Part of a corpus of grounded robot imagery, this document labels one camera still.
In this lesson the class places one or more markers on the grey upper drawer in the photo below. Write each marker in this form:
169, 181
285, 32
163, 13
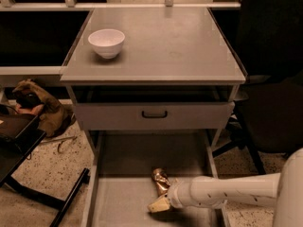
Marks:
127, 116

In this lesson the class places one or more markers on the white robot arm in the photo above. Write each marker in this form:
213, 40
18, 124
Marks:
283, 191

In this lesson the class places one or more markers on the black drawer handle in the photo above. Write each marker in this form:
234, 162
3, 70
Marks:
147, 115

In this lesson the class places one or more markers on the grey open middle drawer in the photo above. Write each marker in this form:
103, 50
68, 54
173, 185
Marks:
121, 186

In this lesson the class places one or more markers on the white ceramic bowl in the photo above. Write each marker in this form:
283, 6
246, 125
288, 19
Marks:
107, 43

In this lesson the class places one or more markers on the brown bag on floor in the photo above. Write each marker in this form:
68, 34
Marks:
54, 117

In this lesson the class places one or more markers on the grey drawer cabinet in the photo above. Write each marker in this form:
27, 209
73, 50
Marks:
156, 93

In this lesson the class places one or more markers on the black box on table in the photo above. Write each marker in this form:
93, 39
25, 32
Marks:
16, 128

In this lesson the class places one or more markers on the black office chair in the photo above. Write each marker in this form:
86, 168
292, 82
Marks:
270, 117

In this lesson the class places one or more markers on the crushed orange soda can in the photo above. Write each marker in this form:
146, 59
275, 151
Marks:
160, 178

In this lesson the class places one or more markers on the black side table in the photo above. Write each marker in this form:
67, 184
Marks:
52, 169

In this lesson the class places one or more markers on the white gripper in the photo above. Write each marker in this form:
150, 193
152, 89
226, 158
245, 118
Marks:
176, 194

